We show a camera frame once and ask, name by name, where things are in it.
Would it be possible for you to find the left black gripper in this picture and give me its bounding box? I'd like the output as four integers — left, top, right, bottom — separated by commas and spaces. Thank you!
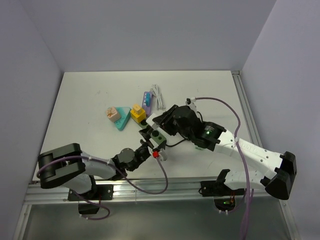
129, 124, 167, 172

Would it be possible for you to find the aluminium front rail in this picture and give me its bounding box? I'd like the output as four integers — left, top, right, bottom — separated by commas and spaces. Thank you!
24, 176, 283, 203

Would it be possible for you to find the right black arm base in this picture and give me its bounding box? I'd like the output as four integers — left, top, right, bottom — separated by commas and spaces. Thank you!
198, 169, 246, 214

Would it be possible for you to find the pink cube socket adapter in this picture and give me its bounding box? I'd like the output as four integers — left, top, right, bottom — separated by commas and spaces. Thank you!
105, 106, 122, 123

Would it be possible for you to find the aluminium side rail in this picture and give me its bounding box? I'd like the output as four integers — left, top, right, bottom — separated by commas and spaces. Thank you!
231, 71, 263, 148

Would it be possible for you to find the white plug of purple strip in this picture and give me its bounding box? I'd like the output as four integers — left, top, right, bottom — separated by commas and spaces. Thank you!
146, 113, 159, 130

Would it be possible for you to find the green power strip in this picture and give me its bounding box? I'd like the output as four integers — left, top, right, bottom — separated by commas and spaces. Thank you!
138, 119, 167, 150

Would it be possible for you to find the mint green plug adapter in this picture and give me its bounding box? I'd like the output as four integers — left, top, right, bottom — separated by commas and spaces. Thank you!
195, 146, 204, 151

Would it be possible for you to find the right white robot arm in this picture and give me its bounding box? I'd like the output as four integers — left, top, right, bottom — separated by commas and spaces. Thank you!
146, 105, 297, 200

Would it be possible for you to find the orange small plug adapter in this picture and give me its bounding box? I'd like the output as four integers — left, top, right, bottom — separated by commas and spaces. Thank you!
132, 104, 142, 114

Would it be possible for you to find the purple power strip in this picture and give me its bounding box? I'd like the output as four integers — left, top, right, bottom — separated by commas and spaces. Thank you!
141, 91, 153, 117

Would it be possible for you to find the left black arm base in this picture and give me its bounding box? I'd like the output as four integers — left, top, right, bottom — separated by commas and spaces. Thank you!
67, 183, 114, 221

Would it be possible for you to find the teal triangular power strip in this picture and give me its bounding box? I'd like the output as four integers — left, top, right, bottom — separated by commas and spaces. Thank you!
114, 107, 131, 131

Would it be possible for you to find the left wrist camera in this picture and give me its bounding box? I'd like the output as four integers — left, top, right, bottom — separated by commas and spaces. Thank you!
152, 148, 168, 162

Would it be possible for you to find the white coiled power cable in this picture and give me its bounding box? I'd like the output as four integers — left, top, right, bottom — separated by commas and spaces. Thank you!
149, 83, 168, 111

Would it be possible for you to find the blue square plug adapter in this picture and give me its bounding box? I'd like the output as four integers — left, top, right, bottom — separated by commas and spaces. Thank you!
144, 92, 152, 107

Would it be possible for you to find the yellow cube socket adapter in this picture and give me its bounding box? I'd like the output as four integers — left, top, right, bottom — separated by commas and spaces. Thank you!
130, 108, 147, 123

